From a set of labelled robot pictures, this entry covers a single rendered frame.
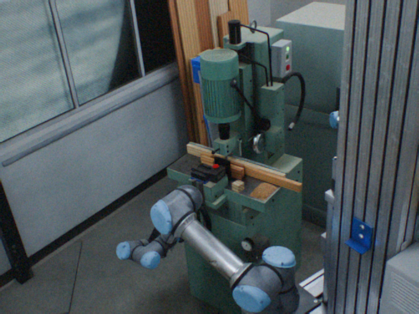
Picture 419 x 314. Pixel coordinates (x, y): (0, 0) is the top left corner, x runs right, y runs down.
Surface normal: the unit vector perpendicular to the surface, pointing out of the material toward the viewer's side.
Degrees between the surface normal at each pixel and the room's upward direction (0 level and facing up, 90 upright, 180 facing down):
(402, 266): 0
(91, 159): 90
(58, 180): 90
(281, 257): 7
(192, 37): 87
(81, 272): 0
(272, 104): 90
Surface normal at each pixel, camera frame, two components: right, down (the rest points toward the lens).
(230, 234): -0.60, 0.45
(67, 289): -0.08, -0.85
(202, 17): 0.77, 0.23
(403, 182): -0.81, 0.36
